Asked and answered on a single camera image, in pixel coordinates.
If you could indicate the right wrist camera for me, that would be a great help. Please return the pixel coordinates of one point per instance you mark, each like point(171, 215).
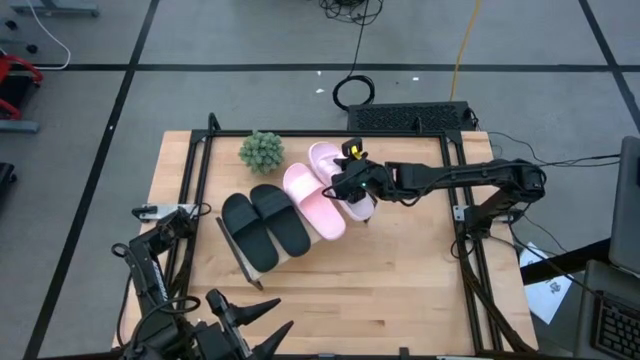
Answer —
point(352, 149)

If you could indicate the black computer case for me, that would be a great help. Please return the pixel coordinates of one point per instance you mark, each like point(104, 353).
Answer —
point(410, 117)

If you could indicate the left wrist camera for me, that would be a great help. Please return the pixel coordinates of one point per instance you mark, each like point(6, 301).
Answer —
point(216, 301)

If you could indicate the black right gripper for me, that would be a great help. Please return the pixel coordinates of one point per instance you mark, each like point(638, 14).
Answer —
point(362, 180)

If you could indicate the black furniture piece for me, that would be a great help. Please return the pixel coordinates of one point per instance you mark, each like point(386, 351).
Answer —
point(6, 177)

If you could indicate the silver frame bracket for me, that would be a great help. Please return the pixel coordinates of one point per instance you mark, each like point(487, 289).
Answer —
point(165, 210)
point(459, 212)

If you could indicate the green plant in white pot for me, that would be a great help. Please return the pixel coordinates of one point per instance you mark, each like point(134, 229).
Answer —
point(261, 152)

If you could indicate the white paper sheet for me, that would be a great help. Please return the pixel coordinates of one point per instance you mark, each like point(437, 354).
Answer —
point(547, 295)

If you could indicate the pink rubber slide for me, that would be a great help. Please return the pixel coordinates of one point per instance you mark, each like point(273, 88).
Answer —
point(325, 160)
point(312, 205)

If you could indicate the red framed cart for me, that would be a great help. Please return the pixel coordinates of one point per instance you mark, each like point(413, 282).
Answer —
point(15, 90)

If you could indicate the black desk leg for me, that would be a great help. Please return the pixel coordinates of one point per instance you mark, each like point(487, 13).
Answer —
point(565, 262)

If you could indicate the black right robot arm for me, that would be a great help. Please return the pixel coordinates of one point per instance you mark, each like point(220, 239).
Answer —
point(450, 175)

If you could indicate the wooden shelf with black frame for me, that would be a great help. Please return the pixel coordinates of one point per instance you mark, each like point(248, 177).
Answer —
point(256, 278)

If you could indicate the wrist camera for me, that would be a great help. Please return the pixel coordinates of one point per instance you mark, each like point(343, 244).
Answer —
point(216, 301)
point(352, 149)

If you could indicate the grey metal furniture base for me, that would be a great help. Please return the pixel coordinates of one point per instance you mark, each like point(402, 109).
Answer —
point(55, 7)

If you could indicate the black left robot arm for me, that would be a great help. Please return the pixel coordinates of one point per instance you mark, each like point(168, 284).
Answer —
point(150, 285)

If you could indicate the computer monitor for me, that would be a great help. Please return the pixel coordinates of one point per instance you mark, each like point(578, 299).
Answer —
point(627, 210)

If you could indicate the grey laptop with black keyboard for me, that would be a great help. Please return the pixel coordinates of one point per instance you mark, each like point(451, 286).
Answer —
point(617, 330)

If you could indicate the black aluminium table frame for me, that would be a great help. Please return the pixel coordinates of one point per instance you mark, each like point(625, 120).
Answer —
point(325, 133)

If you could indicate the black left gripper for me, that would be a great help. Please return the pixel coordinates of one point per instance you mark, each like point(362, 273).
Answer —
point(220, 342)

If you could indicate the black rubber slide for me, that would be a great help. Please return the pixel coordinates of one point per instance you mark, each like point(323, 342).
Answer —
point(247, 232)
point(280, 220)

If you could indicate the black frame clamp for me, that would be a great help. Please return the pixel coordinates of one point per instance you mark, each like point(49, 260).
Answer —
point(404, 354)

